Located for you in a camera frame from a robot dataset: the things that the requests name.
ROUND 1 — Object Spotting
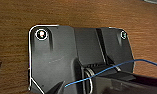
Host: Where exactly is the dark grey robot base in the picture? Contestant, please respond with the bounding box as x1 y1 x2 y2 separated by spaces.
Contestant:
27 24 135 94

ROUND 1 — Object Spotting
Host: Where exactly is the blue cable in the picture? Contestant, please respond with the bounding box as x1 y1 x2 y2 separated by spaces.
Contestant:
63 59 157 87

